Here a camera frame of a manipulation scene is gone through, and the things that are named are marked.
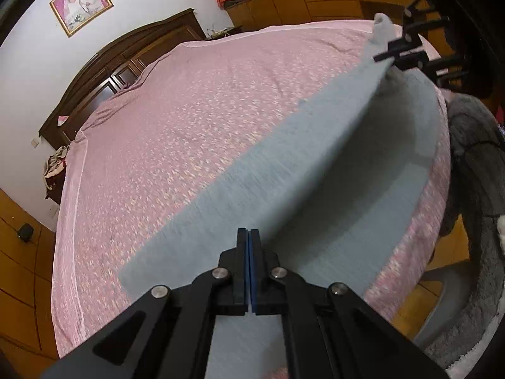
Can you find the grey fleece pants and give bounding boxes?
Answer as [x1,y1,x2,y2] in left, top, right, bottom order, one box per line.
[122,14,443,378]

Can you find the wooden low cabinet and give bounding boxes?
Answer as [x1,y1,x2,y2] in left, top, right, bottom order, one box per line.
[225,0,413,32]

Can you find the pink floral bed cover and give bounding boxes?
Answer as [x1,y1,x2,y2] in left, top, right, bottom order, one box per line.
[51,35,449,356]

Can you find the grey fluffy robe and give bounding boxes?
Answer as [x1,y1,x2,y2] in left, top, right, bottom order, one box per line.
[414,94,504,378]

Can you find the orange wooden wardrobe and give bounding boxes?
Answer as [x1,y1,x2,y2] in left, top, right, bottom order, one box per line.
[1,193,58,378]

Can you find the black wardrobe door knob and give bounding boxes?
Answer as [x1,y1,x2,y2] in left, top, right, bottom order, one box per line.
[16,223,34,242]

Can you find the clothes pile on nightstand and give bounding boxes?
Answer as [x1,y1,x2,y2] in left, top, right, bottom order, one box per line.
[43,146,69,204]

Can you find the dark wooden headboard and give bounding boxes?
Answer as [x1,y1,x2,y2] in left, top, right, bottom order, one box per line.
[39,8,205,149]

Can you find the framed wedding photo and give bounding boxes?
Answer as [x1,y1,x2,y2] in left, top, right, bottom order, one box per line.
[50,0,114,38]

